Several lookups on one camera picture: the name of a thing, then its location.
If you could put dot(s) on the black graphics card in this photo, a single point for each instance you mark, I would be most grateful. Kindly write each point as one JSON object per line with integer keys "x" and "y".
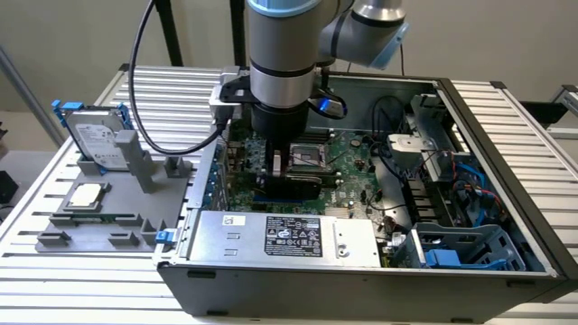
{"x": 295, "y": 186}

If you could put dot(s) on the blue-grey plastic disk caddy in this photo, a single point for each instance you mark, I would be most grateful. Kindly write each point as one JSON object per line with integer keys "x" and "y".
{"x": 470, "y": 247}

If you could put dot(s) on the black open PC case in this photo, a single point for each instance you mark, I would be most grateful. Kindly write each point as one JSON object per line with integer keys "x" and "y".
{"x": 360, "y": 291}

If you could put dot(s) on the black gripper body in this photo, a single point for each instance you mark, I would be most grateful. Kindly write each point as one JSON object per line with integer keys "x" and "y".
{"x": 279, "y": 120}

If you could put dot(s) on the blue lit USB plug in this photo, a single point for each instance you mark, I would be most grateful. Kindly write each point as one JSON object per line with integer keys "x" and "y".
{"x": 331, "y": 105}

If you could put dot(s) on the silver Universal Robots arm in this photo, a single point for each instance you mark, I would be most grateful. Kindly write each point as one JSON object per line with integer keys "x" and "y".
{"x": 279, "y": 50}

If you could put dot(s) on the RAM slots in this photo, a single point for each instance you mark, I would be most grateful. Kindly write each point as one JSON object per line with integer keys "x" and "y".
{"x": 318, "y": 134}

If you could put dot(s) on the hard disk with blue bracket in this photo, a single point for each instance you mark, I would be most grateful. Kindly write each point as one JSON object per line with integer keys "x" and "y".
{"x": 96, "y": 135}

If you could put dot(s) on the black stand pole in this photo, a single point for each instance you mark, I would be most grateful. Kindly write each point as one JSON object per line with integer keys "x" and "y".
{"x": 238, "y": 30}
{"x": 171, "y": 30}

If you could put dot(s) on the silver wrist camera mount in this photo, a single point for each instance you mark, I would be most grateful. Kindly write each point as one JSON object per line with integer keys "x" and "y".
{"x": 227, "y": 91}

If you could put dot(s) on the green RAM stick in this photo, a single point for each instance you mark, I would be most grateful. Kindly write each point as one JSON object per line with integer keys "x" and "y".
{"x": 104, "y": 218}

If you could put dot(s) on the black box on floor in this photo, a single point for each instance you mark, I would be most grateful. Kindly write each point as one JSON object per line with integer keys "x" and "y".
{"x": 7, "y": 188}

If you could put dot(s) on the grey parts rack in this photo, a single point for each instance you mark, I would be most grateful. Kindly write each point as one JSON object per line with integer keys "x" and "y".
{"x": 121, "y": 203}

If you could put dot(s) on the blue expansion slot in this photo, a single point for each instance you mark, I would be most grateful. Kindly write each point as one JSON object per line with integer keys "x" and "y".
{"x": 271, "y": 199}

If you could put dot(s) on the silver metal disk bay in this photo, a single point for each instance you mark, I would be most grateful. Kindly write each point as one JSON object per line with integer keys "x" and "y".
{"x": 424, "y": 145}

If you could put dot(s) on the small silver chipset heatsink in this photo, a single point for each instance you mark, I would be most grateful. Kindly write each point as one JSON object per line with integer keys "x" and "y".
{"x": 338, "y": 213}

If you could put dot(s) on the CPU socket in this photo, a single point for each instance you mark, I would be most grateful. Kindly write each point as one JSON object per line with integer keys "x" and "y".
{"x": 311, "y": 154}

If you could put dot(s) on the silver CPU chip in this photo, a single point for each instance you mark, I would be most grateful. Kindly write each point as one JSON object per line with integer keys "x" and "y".
{"x": 85, "y": 196}

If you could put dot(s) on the green motherboard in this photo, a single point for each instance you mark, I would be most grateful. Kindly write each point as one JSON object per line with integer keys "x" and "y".
{"x": 347, "y": 169}

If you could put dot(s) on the silver power supply unit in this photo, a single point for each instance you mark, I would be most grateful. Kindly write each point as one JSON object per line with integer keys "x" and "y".
{"x": 252, "y": 237}

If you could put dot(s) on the blue case latch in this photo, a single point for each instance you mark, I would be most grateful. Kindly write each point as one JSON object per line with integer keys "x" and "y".
{"x": 164, "y": 236}

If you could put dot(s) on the aluminium frame profile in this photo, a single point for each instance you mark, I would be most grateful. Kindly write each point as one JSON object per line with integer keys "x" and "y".
{"x": 24, "y": 91}

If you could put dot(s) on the aluminium profile with black bracket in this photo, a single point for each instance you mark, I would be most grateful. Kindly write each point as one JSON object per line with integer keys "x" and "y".
{"x": 562, "y": 111}

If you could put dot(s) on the coin cell battery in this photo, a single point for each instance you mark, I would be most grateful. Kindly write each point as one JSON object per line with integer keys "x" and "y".
{"x": 356, "y": 142}

